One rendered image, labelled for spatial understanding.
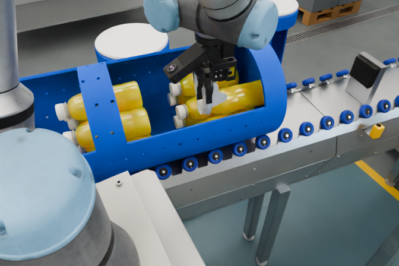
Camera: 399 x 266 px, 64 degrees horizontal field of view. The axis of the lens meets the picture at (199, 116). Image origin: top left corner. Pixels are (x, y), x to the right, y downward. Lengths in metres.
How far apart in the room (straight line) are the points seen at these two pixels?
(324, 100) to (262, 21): 0.77
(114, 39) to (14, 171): 1.01
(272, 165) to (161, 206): 0.51
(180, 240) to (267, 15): 0.37
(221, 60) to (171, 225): 0.37
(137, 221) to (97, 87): 0.31
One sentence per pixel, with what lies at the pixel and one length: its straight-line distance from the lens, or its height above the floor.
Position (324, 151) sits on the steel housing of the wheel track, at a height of 0.86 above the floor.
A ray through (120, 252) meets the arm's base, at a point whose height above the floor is 1.24.
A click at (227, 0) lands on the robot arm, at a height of 1.47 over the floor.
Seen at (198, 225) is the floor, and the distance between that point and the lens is 1.87.
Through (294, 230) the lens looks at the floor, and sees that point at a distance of 1.93.
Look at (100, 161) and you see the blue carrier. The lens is 0.72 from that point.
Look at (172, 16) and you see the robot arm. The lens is 0.54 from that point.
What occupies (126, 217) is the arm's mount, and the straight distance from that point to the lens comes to 0.54.
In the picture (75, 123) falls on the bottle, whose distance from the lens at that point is 0.92.
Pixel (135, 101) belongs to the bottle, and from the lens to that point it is 0.78.
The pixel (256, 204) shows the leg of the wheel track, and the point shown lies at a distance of 1.55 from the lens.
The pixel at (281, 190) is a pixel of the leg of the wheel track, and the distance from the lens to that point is 1.27.
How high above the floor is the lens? 1.63
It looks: 42 degrees down
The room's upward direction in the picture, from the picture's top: straight up
